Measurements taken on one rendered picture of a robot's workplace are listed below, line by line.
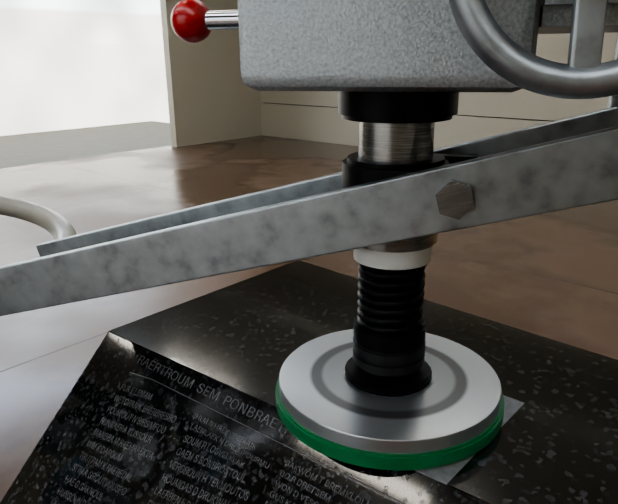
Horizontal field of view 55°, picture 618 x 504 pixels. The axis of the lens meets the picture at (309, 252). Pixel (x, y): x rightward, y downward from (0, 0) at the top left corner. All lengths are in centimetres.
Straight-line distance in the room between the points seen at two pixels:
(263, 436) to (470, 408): 19
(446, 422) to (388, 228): 17
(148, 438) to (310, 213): 32
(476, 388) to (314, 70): 33
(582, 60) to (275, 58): 20
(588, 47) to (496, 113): 685
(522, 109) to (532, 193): 662
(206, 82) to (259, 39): 838
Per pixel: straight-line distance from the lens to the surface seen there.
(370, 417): 54
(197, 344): 73
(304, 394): 57
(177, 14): 49
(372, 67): 42
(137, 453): 69
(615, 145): 47
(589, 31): 36
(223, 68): 901
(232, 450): 62
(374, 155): 50
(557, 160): 47
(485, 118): 727
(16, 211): 102
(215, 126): 893
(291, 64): 43
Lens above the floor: 119
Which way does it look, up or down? 18 degrees down
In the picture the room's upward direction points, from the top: 1 degrees counter-clockwise
